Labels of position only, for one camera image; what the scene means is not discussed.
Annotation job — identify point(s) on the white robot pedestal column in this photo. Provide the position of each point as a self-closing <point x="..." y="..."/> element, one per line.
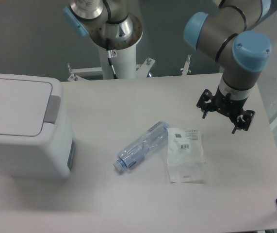
<point x="123" y="61"/>

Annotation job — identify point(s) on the silver second robot arm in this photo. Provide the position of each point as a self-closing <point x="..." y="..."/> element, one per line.
<point x="109" y="23"/>

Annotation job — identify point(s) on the silver clamp bolt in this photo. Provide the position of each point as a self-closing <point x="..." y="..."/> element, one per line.
<point x="185" y="70"/>

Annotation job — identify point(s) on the white pedestal base bracket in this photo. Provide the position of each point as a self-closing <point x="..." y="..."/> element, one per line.
<point x="113" y="70"/>

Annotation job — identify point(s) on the white plastic packaging bag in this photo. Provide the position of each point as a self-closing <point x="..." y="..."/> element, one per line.
<point x="185" y="156"/>

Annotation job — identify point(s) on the white trash can body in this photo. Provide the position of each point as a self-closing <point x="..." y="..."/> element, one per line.
<point x="48" y="155"/>

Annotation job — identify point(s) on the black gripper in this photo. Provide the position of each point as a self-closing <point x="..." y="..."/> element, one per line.
<point x="225" y="105"/>

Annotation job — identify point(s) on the white trash can lid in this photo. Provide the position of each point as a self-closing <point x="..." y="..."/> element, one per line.
<point x="26" y="104"/>

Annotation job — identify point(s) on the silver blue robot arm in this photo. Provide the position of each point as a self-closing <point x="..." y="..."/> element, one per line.
<point x="227" y="38"/>

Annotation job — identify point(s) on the clear plastic water bottle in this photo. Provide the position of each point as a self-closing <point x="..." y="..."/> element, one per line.
<point x="137" y="150"/>

